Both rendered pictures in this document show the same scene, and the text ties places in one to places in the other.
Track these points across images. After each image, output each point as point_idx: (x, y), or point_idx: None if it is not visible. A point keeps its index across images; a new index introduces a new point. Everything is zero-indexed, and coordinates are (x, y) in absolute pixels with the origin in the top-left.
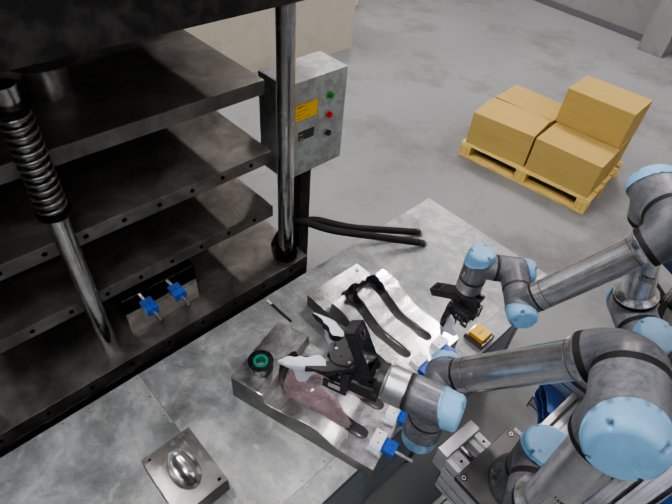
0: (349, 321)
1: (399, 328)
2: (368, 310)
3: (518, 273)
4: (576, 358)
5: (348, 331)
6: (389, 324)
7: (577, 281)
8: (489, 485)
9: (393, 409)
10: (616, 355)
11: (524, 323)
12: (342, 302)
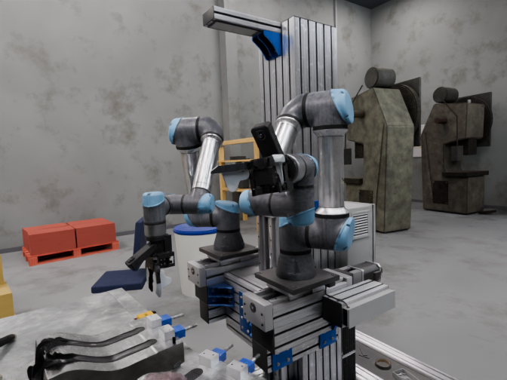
0: (87, 369)
1: (118, 344)
2: (83, 355)
3: (177, 194)
4: (294, 117)
5: (266, 124)
6: (108, 350)
7: (210, 166)
8: (298, 279)
9: (209, 354)
10: (305, 96)
11: (213, 205)
12: (56, 369)
